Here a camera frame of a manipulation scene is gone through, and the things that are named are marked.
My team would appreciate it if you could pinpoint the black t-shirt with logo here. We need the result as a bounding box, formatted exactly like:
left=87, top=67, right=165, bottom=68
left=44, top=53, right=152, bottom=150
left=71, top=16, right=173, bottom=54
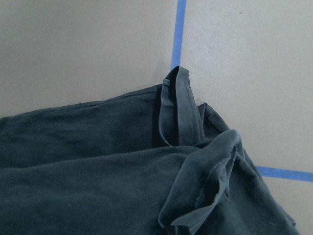
left=0, top=66, right=298, bottom=235

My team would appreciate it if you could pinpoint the brown paper table mat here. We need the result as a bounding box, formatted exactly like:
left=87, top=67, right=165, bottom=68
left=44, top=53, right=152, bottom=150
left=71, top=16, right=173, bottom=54
left=0, top=0, right=313, bottom=235

